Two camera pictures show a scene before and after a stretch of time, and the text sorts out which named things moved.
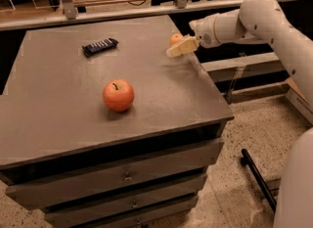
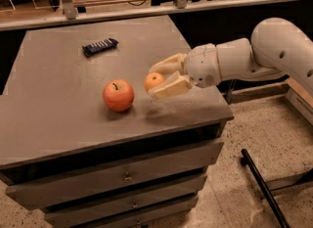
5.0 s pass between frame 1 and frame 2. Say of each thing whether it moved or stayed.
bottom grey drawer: stayed
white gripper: moved
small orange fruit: moved
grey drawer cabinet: stayed
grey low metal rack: stayed
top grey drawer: stayed
